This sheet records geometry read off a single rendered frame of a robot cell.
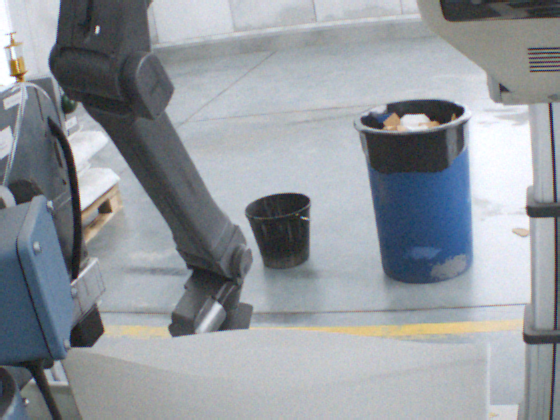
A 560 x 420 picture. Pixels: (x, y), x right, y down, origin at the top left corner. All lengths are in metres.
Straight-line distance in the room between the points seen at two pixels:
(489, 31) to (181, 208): 0.52
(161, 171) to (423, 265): 2.37
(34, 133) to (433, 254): 2.31
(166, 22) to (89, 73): 8.88
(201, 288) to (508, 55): 0.56
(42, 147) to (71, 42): 0.30
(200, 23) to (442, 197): 6.71
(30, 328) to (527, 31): 0.84
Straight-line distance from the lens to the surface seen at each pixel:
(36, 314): 0.52
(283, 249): 3.41
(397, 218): 3.05
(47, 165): 1.00
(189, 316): 1.00
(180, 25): 9.51
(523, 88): 1.25
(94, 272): 1.09
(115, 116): 0.74
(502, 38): 1.15
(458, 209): 3.08
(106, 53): 0.68
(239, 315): 1.15
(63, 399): 1.49
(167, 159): 0.82
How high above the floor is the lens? 1.46
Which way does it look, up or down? 21 degrees down
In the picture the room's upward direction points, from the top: 10 degrees counter-clockwise
